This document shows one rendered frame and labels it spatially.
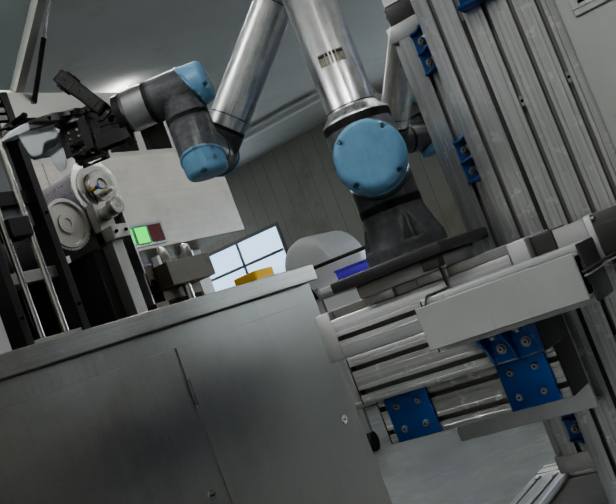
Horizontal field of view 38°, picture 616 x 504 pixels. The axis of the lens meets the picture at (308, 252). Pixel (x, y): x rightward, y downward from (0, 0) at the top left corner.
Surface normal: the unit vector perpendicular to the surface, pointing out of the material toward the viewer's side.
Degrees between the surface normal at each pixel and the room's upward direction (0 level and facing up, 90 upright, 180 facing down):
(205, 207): 90
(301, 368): 90
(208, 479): 90
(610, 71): 90
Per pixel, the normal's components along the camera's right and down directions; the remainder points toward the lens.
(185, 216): 0.75, -0.33
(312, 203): -0.52, 0.13
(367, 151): -0.08, 0.10
